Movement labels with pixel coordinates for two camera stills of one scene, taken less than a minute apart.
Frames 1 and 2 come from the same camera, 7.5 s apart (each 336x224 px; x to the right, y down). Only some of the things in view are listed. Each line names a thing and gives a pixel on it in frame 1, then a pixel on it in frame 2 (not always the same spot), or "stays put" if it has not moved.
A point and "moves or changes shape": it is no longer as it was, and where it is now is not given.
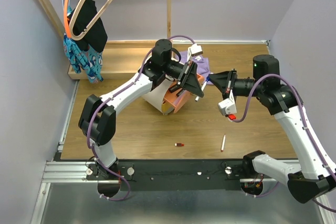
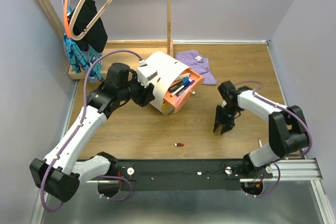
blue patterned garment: [89, 62] stays put
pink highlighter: [178, 100] stays put
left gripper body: [184, 72] to [136, 92]
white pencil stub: [198, 97] moves or changes shape
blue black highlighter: [170, 89] stays put
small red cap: [179, 145] stays put
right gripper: [224, 81] to [228, 124]
